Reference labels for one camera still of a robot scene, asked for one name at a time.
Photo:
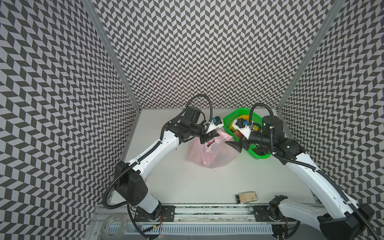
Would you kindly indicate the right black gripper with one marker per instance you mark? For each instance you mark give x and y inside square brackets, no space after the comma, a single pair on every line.
[243,144]

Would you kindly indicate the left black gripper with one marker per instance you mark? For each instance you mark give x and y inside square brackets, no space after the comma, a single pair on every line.
[210,135]

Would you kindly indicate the pink printed plastic bag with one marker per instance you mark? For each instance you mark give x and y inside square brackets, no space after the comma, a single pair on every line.
[213,154]

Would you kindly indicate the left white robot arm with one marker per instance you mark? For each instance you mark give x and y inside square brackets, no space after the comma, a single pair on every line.
[129,187]

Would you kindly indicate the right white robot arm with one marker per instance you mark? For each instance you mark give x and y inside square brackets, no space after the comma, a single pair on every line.
[340,218]

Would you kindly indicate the green plastic basket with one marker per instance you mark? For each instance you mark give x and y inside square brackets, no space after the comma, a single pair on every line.
[254,151]

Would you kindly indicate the tan sponge in wrapper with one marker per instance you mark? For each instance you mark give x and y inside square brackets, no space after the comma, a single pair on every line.
[246,197]

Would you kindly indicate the clear tape roll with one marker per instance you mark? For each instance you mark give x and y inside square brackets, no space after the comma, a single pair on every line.
[114,227]

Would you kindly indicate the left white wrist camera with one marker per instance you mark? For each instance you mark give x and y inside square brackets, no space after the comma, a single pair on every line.
[214,124]

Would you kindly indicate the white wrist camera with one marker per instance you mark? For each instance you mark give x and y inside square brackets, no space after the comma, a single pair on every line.
[244,127]
[214,124]

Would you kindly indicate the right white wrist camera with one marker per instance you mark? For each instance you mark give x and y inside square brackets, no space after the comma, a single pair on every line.
[244,127]

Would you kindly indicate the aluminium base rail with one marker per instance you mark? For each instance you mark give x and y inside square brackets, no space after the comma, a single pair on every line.
[200,221]

